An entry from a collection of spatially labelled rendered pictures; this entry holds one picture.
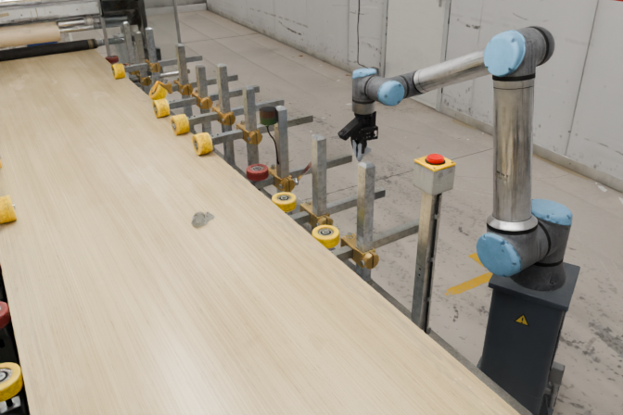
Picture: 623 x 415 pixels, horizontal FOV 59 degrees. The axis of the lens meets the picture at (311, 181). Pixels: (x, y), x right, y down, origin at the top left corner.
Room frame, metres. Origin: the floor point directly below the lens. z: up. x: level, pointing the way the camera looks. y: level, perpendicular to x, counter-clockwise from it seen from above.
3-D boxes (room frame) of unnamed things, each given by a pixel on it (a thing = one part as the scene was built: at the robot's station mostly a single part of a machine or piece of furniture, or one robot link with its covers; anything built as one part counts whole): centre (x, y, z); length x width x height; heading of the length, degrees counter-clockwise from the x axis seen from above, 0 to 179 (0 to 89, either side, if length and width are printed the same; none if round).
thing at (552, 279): (1.56, -0.77, 0.65); 0.19 x 0.19 x 0.10
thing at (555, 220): (1.55, -0.77, 0.79); 0.17 x 0.15 x 0.18; 125
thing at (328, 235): (1.37, -0.04, 0.85); 0.08 x 0.08 x 0.11
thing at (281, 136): (1.82, 0.10, 0.90); 0.04 x 0.04 x 0.48; 31
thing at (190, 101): (2.52, 0.47, 0.95); 0.50 x 0.04 x 0.04; 121
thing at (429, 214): (1.17, -0.29, 0.93); 0.05 x 0.05 x 0.45; 31
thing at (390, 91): (1.97, -0.28, 1.14); 0.12 x 0.12 x 0.09; 35
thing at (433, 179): (1.17, -0.29, 1.18); 0.07 x 0.07 x 0.08; 31
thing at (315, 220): (1.63, -0.01, 0.81); 0.14 x 0.06 x 0.05; 31
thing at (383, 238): (1.47, -0.21, 0.80); 0.44 x 0.03 x 0.04; 121
